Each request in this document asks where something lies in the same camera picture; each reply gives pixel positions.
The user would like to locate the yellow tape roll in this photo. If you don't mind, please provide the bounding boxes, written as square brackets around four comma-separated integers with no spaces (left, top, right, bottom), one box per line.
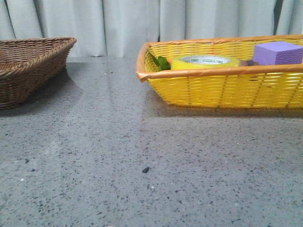
[170,54,240,70]

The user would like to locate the orange toy carrot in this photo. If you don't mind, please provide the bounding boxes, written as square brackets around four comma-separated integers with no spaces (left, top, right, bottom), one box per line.
[148,50,171,71]

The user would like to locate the small black debris crumb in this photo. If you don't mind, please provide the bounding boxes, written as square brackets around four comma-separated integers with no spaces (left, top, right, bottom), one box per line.
[142,166,150,173]

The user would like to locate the white curtain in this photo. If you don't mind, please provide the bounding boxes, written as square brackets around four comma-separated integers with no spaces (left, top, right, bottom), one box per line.
[0,0,303,57]

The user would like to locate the brown toy chicken leg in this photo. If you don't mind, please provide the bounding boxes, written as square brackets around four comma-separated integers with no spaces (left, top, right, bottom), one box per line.
[240,60,259,66]

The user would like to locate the yellow woven basket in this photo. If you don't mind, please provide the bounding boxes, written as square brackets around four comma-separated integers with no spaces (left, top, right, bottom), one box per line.
[136,35,303,108]

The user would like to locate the brown wicker basket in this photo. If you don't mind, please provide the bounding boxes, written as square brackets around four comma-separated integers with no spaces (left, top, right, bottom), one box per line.
[0,37,77,110]

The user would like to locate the purple foam block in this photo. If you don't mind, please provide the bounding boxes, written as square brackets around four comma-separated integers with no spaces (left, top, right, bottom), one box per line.
[253,41,303,65]

